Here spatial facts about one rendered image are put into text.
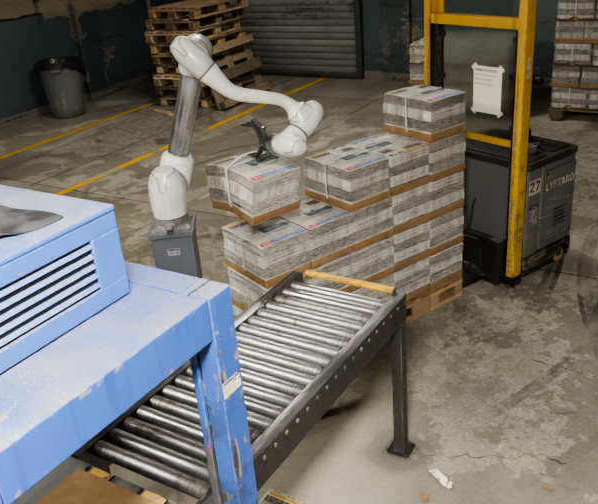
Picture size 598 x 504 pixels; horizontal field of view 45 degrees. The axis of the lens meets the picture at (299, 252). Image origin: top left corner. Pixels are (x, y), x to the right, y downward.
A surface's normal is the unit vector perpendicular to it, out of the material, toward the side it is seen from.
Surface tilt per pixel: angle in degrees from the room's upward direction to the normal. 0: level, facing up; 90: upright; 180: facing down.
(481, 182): 90
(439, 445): 0
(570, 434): 0
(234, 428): 90
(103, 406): 90
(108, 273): 90
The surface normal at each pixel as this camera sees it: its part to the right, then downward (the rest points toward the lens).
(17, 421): -0.07, -0.90
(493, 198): -0.79, 0.31
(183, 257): 0.08, 0.42
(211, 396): -0.52, 0.40
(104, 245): 0.85, 0.16
